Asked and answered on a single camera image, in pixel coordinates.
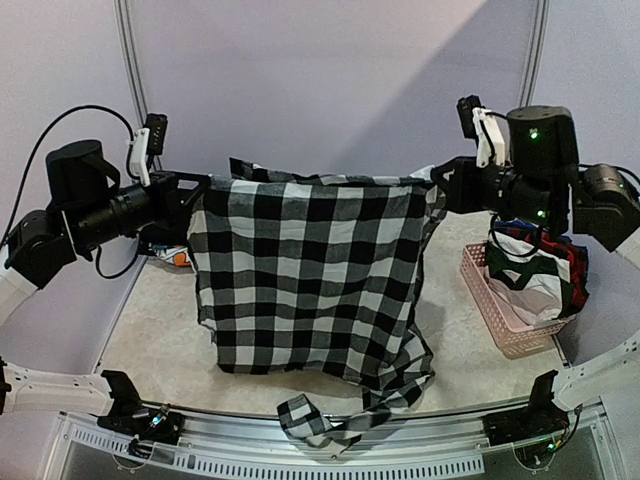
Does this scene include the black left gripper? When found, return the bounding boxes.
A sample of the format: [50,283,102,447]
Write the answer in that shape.
[73,168,211,249]

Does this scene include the black white checked shirt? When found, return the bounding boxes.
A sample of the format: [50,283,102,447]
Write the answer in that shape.
[188,158,446,428]

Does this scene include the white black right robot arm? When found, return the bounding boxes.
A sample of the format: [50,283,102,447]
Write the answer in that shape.
[431,96,639,266]

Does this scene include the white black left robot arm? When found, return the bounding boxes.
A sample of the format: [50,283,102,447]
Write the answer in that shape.
[1,139,211,434]

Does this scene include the pink plastic laundry basket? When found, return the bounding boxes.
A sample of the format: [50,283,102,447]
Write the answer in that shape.
[460,243,569,359]

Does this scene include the colourful patterned folded shorts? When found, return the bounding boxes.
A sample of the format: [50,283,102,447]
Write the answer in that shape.
[149,243,193,268]

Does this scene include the red black plaid shirt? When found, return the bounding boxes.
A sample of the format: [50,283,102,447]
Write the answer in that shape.
[488,220,589,315]

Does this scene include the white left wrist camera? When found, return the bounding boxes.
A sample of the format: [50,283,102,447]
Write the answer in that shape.
[126,113,168,187]

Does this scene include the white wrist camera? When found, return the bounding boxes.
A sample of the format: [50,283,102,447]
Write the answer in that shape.
[126,113,168,187]
[456,95,507,168]

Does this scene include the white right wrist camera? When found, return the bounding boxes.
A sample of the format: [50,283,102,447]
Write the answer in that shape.
[456,95,507,168]

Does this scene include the left aluminium frame post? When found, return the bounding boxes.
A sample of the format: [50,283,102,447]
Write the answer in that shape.
[114,0,149,124]

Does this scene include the aluminium frame post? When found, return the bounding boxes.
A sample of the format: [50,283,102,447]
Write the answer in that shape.
[114,0,149,124]
[518,0,550,107]

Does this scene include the right aluminium frame post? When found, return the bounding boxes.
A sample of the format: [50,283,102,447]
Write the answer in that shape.
[518,0,550,107]

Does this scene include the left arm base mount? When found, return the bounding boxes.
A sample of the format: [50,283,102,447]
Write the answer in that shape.
[97,370,185,445]

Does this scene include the front aluminium rail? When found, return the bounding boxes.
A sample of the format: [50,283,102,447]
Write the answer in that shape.
[57,397,614,476]

